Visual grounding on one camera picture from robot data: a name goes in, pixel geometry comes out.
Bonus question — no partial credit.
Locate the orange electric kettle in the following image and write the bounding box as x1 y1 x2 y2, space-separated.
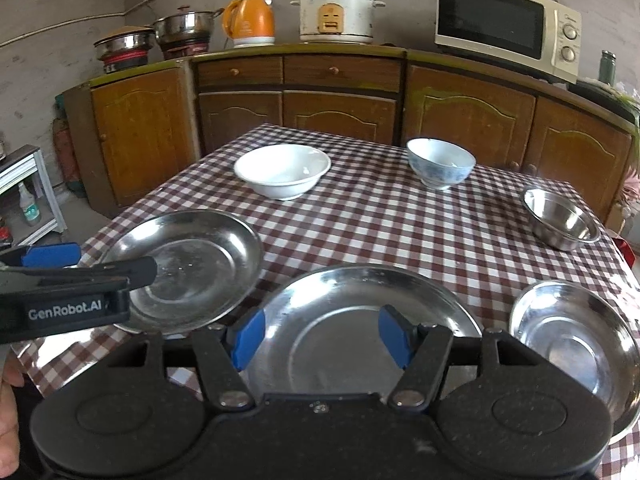
221 0 277 50

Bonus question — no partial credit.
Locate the large steel plate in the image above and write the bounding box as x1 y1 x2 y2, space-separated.
247 264 483 396

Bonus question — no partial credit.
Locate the white microwave oven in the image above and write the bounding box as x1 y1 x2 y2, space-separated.
434 0 583 85

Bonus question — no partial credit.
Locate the wide white bowl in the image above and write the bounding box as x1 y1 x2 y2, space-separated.
233 144 332 202

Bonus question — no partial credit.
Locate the person's left hand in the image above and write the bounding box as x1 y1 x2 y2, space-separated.
0 355 26 463

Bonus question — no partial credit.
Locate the red plastic bag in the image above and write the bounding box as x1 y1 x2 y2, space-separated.
616 236 640 268

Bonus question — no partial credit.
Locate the clear plastic bag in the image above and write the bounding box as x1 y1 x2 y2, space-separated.
580 77 626 93

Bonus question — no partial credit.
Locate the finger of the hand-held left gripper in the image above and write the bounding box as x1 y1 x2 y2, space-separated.
0 242 82 272
0 256 157 292

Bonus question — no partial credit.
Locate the wide wooden drawer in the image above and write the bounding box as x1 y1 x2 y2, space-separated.
284 54 402 92

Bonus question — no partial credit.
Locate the red induction cooker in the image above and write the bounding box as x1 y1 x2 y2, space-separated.
159 40 213 60
100 50 151 75

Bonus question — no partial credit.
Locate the black flat cooktop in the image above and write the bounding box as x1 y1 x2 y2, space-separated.
570 79 640 116

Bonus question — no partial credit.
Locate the two-door wooden cabinet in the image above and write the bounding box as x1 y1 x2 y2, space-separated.
404 49 640 226

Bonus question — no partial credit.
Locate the small steel plate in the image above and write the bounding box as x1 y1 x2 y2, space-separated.
508 280 640 443

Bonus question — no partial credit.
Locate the green onion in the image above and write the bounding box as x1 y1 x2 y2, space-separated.
620 87 640 136

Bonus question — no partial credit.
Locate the steel pot with brown lid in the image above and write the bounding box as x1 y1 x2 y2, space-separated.
93 26 157 58

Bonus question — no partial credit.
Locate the clear plastic bottle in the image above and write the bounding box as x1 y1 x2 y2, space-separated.
17 181 42 227

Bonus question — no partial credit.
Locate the steel pot with red knob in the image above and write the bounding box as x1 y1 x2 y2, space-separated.
152 5 226 46

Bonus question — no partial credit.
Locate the narrow wooden drawer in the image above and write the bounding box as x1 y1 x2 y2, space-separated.
196 56 283 88

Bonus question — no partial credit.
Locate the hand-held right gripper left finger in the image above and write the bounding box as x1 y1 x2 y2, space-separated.
107 307 266 411

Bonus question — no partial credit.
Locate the white rice cooker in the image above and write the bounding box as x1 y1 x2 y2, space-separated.
291 0 387 45

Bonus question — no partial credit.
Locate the white metal rack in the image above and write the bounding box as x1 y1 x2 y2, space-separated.
0 145 68 261

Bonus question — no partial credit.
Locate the wooden cabinet with drawers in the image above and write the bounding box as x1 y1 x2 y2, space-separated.
192 44 408 158

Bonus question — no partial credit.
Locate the single-door wooden cabinet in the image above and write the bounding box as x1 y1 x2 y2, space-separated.
62 57 201 218

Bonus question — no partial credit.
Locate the blue patterned ceramic bowl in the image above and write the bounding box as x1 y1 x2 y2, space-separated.
406 137 477 191

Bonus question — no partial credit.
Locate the red white checked tablecloth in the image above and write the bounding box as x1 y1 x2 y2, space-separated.
10 122 640 456

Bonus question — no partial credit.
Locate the medium steel plate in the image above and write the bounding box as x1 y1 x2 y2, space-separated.
99 210 265 335

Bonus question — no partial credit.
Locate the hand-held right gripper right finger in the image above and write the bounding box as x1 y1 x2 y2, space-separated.
378 304 543 409

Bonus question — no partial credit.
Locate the stainless steel bowl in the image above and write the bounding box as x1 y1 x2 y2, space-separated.
521 188 602 252

